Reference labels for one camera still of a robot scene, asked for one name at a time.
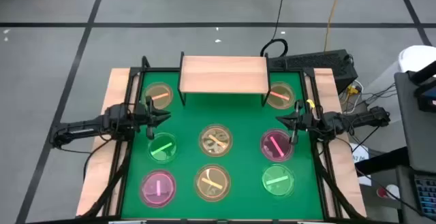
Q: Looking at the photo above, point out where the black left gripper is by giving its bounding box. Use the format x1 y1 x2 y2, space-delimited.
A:
133 95 172 140

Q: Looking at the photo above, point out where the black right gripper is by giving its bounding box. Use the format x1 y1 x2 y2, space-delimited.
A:
275 100 317 146

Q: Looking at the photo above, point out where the red translucent plate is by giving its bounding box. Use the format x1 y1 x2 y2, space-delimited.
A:
266 80 296 111

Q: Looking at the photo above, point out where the pink translucent plate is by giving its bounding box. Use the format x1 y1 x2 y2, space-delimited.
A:
139 169 177 208
260 127 296 163

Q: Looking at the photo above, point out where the green translucent plate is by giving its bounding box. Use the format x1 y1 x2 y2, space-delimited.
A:
260 163 296 197
146 131 178 165

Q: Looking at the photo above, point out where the wooden shelf with black legs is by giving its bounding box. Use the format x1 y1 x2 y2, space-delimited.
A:
177 51 272 108

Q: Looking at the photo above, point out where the green table mat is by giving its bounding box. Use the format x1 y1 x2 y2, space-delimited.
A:
121 70 324 221

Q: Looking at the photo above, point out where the black computer tower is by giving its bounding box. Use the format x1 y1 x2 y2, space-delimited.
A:
267 48 359 94

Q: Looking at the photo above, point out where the white paper sheet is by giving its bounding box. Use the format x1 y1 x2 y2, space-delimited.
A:
349 143 372 187

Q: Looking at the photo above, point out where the white round cup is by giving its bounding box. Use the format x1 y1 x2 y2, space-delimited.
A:
386 184 401 199

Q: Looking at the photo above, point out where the grey desk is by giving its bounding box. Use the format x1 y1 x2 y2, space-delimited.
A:
394 70 436 174

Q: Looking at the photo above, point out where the black monitor device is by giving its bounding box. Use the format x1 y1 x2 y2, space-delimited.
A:
408 60 436 113

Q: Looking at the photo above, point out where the white round bin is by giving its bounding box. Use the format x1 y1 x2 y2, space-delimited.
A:
366 45 436 127

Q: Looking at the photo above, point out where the black keyboard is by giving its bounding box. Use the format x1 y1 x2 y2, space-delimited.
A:
414 174 436 218

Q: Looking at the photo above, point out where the black metal table frame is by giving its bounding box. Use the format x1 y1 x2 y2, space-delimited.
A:
84 56 367 223

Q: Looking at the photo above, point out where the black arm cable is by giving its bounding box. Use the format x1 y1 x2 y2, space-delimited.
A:
54 137 119 182

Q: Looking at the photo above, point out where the black hanging cable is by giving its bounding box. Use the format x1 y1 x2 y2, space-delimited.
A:
259 0 290 58

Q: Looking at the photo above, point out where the yellow hanging cable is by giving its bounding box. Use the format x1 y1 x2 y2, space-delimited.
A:
323 0 347 53

